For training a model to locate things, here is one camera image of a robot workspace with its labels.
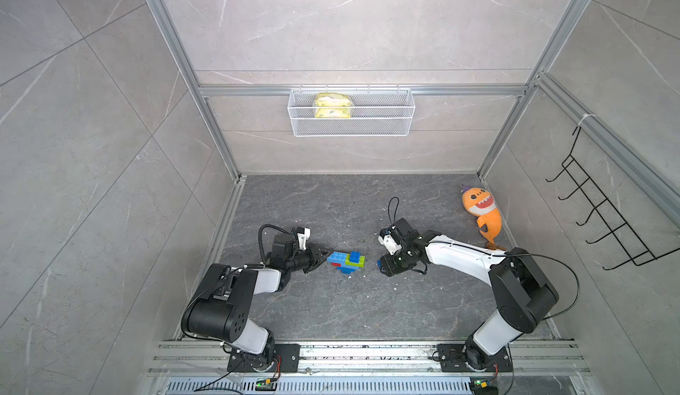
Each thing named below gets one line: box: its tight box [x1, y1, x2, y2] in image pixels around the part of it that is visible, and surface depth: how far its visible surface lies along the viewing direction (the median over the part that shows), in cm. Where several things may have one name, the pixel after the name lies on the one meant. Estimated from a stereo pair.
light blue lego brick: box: [336, 265, 361, 275], surface depth 91 cm
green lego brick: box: [345, 253, 366, 269], surface depth 87 cm
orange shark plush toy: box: [461, 184, 507, 251], surface depth 103 cm
